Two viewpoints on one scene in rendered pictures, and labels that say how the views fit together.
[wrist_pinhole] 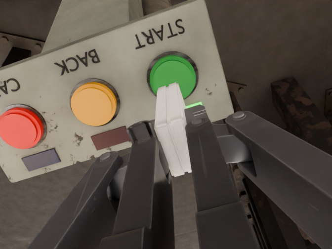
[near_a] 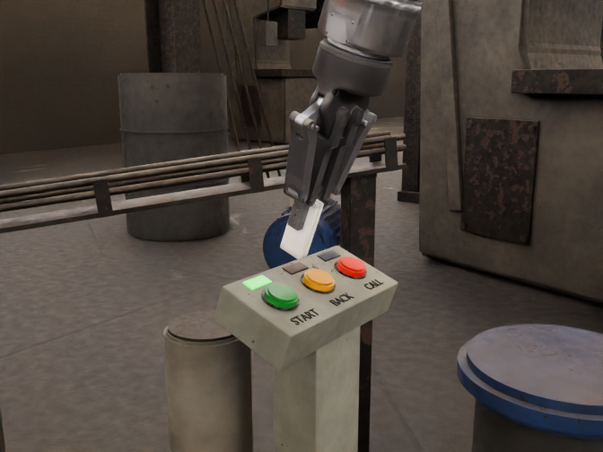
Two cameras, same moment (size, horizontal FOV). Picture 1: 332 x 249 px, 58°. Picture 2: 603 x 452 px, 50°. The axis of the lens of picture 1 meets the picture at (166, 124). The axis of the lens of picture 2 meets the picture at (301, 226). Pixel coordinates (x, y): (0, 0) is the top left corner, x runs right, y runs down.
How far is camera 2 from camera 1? 62 cm
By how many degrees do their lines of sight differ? 49
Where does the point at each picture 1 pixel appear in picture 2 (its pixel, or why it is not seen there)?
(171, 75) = (284, 293)
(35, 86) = (356, 287)
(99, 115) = (313, 273)
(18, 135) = (351, 261)
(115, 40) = (327, 310)
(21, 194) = (266, 365)
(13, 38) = not seen: outside the picture
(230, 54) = not seen: outside the picture
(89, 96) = (325, 280)
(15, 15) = not seen: outside the picture
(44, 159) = (327, 255)
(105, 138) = (299, 267)
